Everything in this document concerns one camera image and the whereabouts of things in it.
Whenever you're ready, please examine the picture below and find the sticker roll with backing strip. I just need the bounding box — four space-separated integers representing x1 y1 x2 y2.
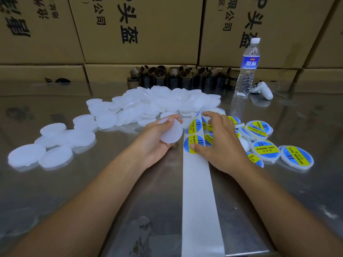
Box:
181 108 227 257

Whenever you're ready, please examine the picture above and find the person's left forearm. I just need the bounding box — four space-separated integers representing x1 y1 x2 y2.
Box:
8 155 148 257

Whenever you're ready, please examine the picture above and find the pile of white plastic lids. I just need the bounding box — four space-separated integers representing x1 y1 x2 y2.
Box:
8 85 223 172

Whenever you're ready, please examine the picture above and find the clear plastic water bottle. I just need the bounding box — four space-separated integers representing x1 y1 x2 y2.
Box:
234 38 261 98

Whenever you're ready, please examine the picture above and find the row of dark cardboard tubes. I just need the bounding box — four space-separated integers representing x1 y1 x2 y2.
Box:
127 66 239 90

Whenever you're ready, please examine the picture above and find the person's right forearm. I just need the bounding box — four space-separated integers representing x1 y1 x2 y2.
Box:
233 160 343 257

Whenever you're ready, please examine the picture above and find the person's left hand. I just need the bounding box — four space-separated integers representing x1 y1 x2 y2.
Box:
131 115 184 172

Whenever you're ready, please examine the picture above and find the white handheld controller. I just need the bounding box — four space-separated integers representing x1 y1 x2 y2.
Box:
250 81 274 101

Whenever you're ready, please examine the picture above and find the stack of brown cardboard boxes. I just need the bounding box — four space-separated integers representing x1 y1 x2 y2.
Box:
0 0 343 85

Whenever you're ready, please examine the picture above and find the person's right hand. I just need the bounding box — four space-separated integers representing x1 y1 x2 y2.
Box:
192 111 253 177

